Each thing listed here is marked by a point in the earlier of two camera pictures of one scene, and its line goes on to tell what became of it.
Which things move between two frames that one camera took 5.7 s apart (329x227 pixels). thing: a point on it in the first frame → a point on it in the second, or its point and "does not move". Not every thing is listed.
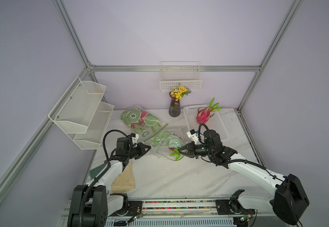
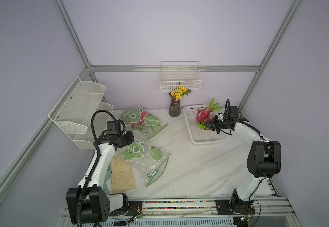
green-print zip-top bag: [168, 144] → [148, 162]
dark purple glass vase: [174, 109] does not move
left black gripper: [140, 147] → [130, 138]
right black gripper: [191, 149] → [212, 126]
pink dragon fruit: [176, 152] → [201, 123]
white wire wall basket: [180, 76] does not move
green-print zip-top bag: [143, 124] does not move
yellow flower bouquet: [177, 92] does not move
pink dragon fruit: [203, 116] does not move
